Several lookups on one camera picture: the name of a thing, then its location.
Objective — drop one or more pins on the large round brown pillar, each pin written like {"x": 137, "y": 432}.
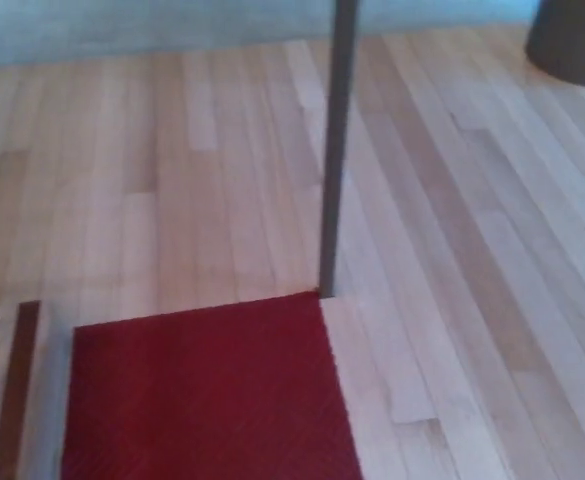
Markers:
{"x": 572, "y": 40}

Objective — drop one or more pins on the red floor mat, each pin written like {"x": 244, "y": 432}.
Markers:
{"x": 197, "y": 390}

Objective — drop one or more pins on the dark brown wooden floor strip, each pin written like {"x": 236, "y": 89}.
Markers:
{"x": 19, "y": 390}

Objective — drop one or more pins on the thin grey metal post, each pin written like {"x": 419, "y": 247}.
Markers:
{"x": 339, "y": 150}

